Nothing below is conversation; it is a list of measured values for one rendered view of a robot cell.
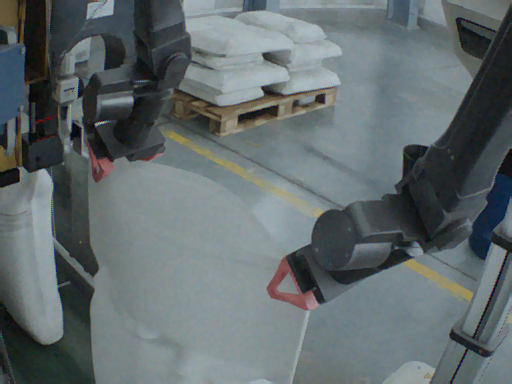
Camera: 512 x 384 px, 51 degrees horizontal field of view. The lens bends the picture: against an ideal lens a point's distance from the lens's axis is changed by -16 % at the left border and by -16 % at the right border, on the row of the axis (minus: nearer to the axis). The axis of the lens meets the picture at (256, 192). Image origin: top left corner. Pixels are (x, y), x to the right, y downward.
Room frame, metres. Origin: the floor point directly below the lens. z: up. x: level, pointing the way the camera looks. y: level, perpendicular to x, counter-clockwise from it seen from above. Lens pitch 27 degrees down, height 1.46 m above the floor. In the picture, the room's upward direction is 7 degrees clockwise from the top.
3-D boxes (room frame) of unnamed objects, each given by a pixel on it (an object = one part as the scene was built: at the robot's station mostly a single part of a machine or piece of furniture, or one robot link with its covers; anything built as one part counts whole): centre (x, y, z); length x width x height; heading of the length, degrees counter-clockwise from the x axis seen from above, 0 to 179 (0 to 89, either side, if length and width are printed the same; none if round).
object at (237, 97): (3.93, 0.40, 0.20); 0.66 x 0.44 x 0.12; 49
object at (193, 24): (4.10, 0.53, 0.56); 0.66 x 0.43 x 0.15; 136
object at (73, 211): (1.56, 0.56, 0.54); 1.05 x 0.02 x 0.41; 49
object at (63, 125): (0.86, 0.32, 1.11); 0.03 x 0.03 x 0.06
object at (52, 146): (0.88, 0.38, 1.04); 0.08 x 0.06 x 0.05; 139
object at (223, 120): (4.21, 0.19, 0.07); 1.20 x 0.82 x 0.14; 141
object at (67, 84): (0.86, 0.32, 1.14); 0.05 x 0.04 x 0.16; 139
